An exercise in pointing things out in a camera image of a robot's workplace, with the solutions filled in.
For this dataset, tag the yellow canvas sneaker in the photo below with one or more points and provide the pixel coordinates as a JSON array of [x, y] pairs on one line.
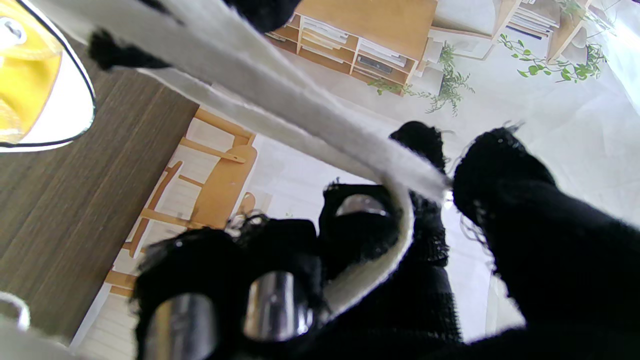
[[25, 75]]

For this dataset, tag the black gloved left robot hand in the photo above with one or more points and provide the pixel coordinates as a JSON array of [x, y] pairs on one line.
[[265, 12]]

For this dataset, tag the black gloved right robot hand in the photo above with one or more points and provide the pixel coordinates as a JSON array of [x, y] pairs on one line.
[[560, 260]]

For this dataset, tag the printed room scene backdrop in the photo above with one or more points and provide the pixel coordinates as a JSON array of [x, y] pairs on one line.
[[550, 125]]

